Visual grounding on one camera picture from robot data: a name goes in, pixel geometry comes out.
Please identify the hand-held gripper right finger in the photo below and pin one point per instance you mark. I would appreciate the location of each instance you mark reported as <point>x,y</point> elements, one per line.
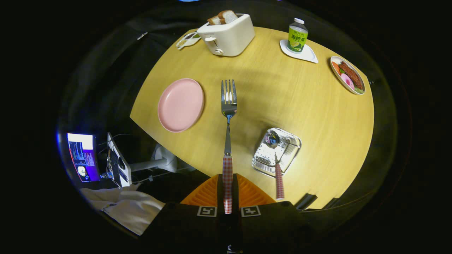
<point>235,192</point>

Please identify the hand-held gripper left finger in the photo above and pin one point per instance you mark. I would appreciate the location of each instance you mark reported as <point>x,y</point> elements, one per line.
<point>219,192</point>

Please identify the white table leg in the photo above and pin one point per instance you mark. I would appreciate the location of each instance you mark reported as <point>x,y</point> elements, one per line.
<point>155,163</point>

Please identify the white cloth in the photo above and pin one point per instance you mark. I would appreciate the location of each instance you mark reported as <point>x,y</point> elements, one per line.
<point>130,210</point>

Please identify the pink plate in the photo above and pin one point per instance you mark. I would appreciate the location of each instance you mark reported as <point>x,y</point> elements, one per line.
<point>180,105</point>

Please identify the laptop screen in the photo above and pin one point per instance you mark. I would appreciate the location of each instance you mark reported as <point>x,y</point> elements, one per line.
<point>83,157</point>

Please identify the white coaster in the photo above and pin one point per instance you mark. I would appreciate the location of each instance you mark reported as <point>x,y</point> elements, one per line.
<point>309,55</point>

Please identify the white toaster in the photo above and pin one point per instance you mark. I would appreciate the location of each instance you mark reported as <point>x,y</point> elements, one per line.
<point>231,37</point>

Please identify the white divided condiment dish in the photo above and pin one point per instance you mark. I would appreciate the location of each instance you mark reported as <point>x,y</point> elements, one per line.
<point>189,39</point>

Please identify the white plate of food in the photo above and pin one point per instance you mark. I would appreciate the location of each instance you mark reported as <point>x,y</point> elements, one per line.
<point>336,68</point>

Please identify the brown meat piece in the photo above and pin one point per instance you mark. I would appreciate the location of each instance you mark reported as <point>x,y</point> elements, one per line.
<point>351,74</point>

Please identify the green label drink bottle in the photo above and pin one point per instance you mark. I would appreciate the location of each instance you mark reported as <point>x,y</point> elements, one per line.
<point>297,37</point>

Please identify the toast bread slice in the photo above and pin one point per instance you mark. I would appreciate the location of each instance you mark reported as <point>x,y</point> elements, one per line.
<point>229,16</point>
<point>213,20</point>

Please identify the black table bracket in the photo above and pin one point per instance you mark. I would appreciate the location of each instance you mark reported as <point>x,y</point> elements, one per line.
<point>331,203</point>
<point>305,201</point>

